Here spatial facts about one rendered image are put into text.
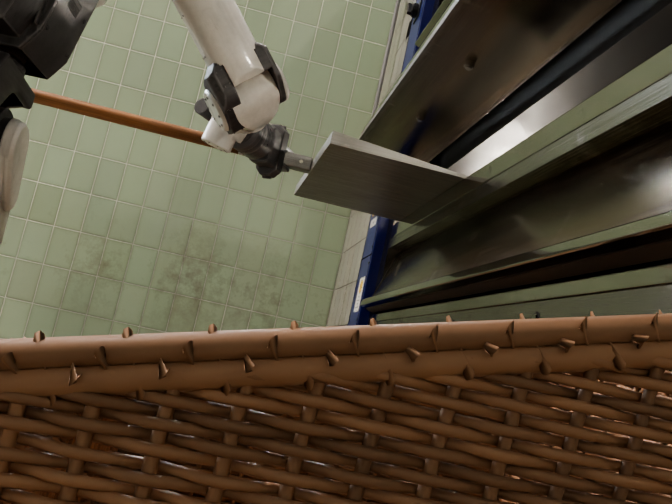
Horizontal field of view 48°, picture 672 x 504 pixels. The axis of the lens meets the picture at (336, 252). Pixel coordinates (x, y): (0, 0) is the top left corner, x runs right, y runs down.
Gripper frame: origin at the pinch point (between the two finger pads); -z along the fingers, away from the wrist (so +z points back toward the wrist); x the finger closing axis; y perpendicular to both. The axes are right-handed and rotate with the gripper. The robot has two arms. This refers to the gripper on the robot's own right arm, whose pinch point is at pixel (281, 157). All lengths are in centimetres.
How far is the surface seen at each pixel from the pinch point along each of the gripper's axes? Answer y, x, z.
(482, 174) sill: -51, -4, 11
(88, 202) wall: 123, -2, -68
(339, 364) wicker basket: -80, -45, 120
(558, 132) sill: -69, -5, 38
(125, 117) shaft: 28.8, -0.3, 21.4
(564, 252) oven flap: -76, -27, 56
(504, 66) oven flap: -52, 17, 14
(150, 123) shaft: 24.3, -0.2, 18.2
